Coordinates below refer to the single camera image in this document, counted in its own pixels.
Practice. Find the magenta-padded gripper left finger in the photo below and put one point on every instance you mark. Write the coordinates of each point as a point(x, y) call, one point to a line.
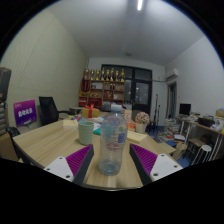
point(59, 167)

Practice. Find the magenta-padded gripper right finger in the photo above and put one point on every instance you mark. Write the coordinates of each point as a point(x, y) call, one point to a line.
point(164, 166)

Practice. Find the clear plastic water bottle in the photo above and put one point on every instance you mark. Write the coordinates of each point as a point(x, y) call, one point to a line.
point(112, 143)

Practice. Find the yellow notepad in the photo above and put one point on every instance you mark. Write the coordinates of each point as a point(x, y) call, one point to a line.
point(136, 136)

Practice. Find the pale green cup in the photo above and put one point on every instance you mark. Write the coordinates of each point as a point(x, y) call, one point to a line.
point(85, 133)

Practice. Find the white round stool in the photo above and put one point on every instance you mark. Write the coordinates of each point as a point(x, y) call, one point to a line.
point(204, 148)

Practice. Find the cream book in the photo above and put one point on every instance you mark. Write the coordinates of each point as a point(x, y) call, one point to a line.
point(70, 123)

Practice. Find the pink flowers in white pot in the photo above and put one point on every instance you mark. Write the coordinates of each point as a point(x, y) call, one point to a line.
point(142, 120)

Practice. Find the long wooden side desk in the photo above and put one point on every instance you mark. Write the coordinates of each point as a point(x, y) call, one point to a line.
point(200, 124)

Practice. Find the black microphone stand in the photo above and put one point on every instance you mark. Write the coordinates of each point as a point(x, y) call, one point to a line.
point(156, 110)

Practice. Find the black office chair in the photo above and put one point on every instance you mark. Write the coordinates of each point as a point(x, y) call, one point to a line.
point(48, 110)

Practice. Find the yellow gift box red ribbon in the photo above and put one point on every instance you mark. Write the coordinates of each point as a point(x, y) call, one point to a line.
point(87, 113)

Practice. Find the black computer monitor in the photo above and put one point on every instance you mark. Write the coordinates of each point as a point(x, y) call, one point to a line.
point(185, 109)

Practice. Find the orange standing box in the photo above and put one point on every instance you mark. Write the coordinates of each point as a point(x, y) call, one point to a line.
point(128, 116)

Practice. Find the purple sign board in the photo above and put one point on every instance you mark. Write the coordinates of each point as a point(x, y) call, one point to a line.
point(25, 113)

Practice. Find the dark framed glass door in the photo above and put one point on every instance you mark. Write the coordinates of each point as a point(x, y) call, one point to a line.
point(141, 91)

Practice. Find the wooden shelf unit with trophies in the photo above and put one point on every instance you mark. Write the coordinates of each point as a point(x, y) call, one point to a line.
point(100, 93)

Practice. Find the dark box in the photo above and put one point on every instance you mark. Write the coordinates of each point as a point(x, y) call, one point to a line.
point(4, 85)

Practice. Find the white wall air conditioner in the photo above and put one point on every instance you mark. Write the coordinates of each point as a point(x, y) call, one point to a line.
point(172, 74)

